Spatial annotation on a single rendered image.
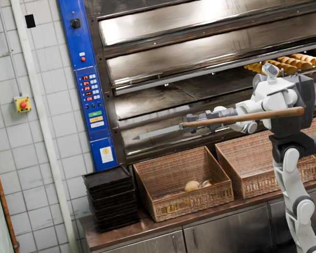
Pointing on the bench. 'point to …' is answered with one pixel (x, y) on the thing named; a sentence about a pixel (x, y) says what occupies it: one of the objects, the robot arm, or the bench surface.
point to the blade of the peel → (157, 132)
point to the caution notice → (106, 154)
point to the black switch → (75, 23)
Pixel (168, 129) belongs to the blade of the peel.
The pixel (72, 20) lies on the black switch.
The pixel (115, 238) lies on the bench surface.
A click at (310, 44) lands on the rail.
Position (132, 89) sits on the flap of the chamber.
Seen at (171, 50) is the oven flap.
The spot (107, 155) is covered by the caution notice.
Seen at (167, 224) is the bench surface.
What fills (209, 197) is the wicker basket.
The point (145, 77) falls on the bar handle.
